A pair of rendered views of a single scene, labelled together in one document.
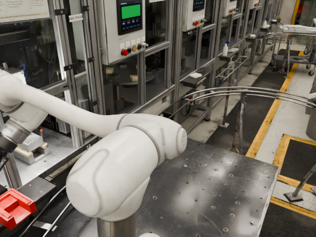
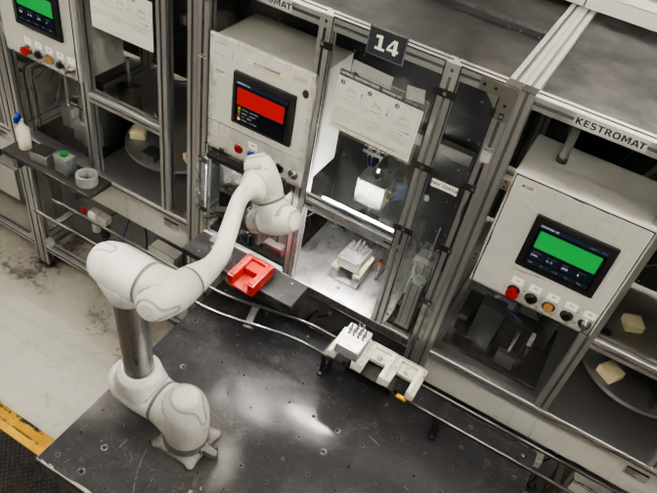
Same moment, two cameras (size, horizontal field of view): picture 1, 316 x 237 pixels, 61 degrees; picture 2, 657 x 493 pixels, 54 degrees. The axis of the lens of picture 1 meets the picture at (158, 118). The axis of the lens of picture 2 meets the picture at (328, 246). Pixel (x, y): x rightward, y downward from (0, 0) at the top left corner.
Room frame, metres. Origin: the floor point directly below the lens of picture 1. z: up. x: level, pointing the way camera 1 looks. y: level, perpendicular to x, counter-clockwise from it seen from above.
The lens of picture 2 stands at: (0.84, -1.21, 2.83)
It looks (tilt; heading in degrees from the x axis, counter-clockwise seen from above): 42 degrees down; 81
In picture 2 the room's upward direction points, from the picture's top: 12 degrees clockwise
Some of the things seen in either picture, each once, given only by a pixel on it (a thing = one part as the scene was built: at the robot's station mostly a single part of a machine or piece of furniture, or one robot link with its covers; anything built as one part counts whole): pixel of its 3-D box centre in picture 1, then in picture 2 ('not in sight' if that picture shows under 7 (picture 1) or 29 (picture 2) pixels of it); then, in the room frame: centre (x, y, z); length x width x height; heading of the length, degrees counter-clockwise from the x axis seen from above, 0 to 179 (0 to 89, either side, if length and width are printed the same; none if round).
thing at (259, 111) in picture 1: (272, 81); not in sight; (4.95, -2.22, 0.01); 5.85 x 0.59 x 0.01; 150
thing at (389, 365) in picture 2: not in sight; (375, 366); (1.34, 0.29, 0.84); 0.36 x 0.14 x 0.10; 150
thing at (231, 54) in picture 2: not in sight; (275, 100); (0.86, 0.87, 1.60); 0.42 x 0.29 x 0.46; 150
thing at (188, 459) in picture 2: not in sight; (191, 438); (0.68, 0.01, 0.71); 0.22 x 0.18 x 0.06; 150
